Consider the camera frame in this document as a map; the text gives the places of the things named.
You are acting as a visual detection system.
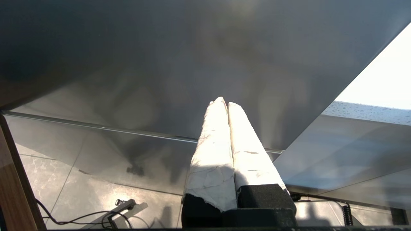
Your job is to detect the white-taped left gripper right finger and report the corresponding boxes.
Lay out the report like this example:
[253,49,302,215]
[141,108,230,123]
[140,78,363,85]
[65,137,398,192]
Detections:
[227,102,297,212]

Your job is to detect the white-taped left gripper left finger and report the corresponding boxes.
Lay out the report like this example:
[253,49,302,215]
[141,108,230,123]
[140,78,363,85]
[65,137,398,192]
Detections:
[181,97,238,228]

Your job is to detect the grey base cabinet front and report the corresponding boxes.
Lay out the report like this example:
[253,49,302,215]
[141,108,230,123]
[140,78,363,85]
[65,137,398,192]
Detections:
[273,114,411,210]

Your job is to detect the grey steel refrigerator door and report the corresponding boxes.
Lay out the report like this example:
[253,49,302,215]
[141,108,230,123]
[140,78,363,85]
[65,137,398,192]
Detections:
[0,0,411,152]

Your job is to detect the glossy grey lower door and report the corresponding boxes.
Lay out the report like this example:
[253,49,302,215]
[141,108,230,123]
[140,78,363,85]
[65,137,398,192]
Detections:
[3,115,200,195]

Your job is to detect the white refrigerator side panel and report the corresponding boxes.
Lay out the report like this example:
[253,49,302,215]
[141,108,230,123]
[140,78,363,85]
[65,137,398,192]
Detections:
[336,24,411,110]

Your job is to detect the brown wooden panel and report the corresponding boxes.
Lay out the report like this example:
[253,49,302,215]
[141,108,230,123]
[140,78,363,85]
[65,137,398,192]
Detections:
[0,115,46,231]

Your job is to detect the small metal floor bracket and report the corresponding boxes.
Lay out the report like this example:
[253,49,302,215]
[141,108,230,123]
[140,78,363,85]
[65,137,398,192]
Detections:
[108,199,137,226]

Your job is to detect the black coiled cable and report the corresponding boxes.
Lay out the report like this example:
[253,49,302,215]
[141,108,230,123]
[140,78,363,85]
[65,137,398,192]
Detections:
[342,204,354,227]

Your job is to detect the thin black floor cable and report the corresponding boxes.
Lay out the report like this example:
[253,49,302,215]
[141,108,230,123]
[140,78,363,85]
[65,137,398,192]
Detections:
[35,198,134,229]

